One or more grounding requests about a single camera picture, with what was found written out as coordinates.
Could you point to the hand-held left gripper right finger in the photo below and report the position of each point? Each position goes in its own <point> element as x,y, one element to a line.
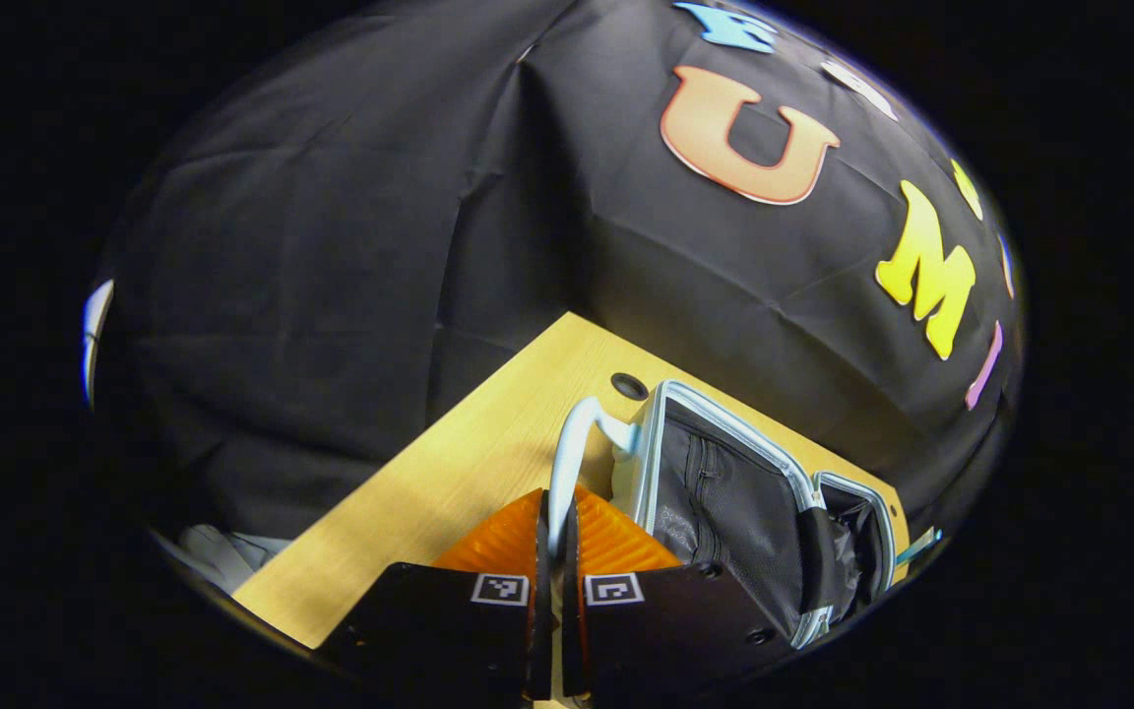
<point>665,630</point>

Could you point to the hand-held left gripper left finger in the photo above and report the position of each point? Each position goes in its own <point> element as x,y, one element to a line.
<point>449,630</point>

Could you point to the pale blue suitcase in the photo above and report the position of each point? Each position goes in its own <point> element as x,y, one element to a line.
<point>724,492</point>

